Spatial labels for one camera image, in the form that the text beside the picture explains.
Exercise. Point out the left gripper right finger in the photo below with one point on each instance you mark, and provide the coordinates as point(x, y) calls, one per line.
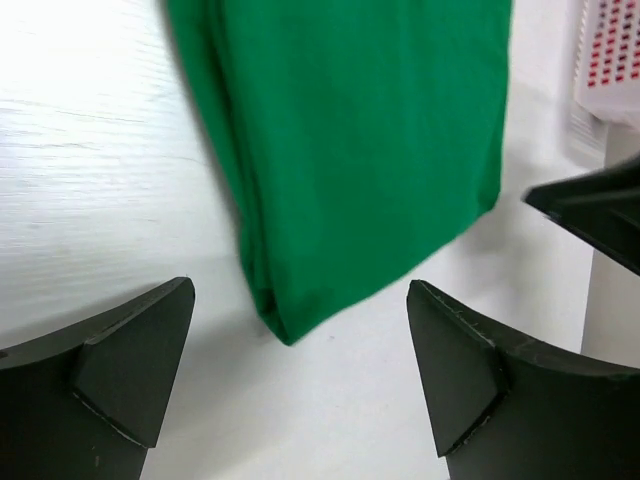
point(505, 405)

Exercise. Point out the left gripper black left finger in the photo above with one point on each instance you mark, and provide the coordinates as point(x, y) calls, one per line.
point(88, 401)

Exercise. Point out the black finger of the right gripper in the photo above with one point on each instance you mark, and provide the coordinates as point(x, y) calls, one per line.
point(600, 208)

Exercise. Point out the green t shirt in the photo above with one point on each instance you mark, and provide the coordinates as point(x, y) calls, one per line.
point(357, 137)

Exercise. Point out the white plastic basket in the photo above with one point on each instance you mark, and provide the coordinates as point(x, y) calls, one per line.
point(602, 116)

